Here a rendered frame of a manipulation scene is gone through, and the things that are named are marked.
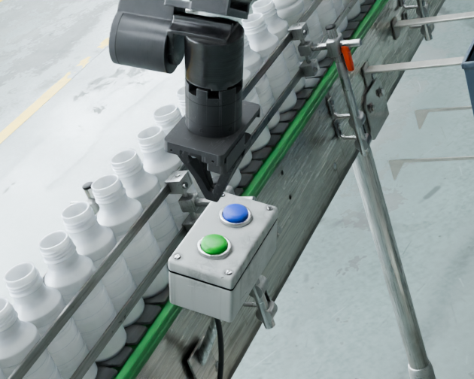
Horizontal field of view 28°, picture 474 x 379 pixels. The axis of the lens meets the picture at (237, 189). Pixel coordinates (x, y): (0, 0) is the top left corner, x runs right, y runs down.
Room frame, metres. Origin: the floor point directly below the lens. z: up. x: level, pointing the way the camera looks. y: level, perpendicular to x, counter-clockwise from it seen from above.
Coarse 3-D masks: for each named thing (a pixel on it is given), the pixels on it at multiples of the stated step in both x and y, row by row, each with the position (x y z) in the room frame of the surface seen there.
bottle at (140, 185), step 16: (112, 160) 1.11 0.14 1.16; (128, 160) 1.09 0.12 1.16; (128, 176) 1.08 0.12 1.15; (144, 176) 1.10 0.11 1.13; (128, 192) 1.08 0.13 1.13; (144, 192) 1.08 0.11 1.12; (144, 208) 1.07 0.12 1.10; (160, 208) 1.08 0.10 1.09; (160, 224) 1.08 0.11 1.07; (160, 240) 1.08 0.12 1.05
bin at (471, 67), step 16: (448, 16) 1.73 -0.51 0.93; (464, 16) 1.71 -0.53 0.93; (368, 64) 1.64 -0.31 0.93; (400, 64) 1.60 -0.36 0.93; (416, 64) 1.57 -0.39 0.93; (432, 64) 1.55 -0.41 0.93; (448, 64) 1.53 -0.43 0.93; (464, 64) 1.47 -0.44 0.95; (368, 80) 1.62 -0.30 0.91; (416, 112) 1.79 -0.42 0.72; (400, 160) 1.61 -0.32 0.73; (416, 160) 1.60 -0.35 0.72; (432, 160) 1.58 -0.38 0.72; (448, 160) 1.56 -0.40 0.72
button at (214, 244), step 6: (216, 234) 0.92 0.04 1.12; (204, 240) 0.91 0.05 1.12; (210, 240) 0.91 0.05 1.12; (216, 240) 0.91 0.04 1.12; (222, 240) 0.91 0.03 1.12; (204, 246) 0.90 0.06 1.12; (210, 246) 0.90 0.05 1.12; (216, 246) 0.90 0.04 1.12; (222, 246) 0.90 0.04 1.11; (210, 252) 0.89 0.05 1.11; (216, 252) 0.89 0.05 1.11; (222, 252) 0.89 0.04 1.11
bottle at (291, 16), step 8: (272, 0) 1.52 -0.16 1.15; (280, 0) 1.52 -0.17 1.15; (288, 0) 1.52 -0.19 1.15; (296, 0) 1.52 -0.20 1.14; (280, 8) 1.51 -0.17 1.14; (288, 8) 1.51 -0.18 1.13; (296, 8) 1.51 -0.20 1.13; (280, 16) 1.51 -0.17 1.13; (288, 16) 1.51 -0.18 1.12; (296, 16) 1.52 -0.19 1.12; (288, 24) 1.51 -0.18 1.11; (296, 40) 1.52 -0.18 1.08; (296, 48) 1.52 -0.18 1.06; (304, 56) 1.52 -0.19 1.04
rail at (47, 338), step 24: (336, 24) 1.61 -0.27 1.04; (264, 72) 1.36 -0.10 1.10; (264, 120) 1.32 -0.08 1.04; (168, 192) 1.09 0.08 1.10; (144, 216) 1.04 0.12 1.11; (120, 240) 0.99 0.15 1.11; (144, 288) 0.99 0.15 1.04; (72, 312) 0.89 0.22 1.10; (120, 312) 0.95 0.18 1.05; (48, 336) 0.85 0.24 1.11; (24, 360) 0.82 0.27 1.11
